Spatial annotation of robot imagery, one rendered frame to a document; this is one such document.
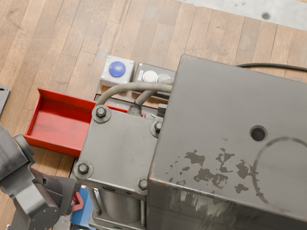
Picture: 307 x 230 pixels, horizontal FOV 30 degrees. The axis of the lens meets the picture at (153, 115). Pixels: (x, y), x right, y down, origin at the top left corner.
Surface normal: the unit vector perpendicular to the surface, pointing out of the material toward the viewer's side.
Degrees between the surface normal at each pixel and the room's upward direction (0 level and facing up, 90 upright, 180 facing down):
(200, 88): 0
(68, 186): 30
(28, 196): 21
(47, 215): 69
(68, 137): 0
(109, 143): 0
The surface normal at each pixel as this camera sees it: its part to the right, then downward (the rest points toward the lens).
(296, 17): 0.01, -0.37
